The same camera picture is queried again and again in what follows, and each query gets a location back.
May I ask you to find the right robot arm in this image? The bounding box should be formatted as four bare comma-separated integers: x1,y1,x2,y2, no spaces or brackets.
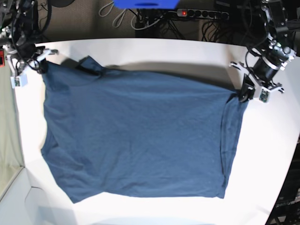
0,0,58,78

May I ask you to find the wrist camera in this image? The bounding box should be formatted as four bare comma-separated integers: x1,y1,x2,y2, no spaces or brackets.
258,89,270,103
10,74,28,89

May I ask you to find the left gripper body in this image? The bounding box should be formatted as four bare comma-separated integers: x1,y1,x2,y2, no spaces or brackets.
229,61,285,93

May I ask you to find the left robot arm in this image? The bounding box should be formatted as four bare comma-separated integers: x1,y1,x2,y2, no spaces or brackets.
230,0,296,103

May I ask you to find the white looped cable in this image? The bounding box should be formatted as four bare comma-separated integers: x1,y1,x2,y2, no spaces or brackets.
98,4,128,28

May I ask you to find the black power strip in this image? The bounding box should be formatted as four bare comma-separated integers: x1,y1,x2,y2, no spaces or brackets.
176,8,230,21

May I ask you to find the dark blue t-shirt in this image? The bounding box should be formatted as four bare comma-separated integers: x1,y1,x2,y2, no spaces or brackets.
41,58,247,203

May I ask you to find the blue plastic bin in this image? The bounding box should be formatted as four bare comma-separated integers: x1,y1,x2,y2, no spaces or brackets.
113,0,179,9

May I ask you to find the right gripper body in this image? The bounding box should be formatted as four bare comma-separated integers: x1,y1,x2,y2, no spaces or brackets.
6,48,59,77

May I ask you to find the red box at table edge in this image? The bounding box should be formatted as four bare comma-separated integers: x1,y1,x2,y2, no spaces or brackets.
0,50,5,68

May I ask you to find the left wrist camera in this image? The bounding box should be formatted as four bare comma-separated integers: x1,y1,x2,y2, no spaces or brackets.
258,89,270,103

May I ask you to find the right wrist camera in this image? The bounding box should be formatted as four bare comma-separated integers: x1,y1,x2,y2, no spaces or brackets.
10,74,28,89

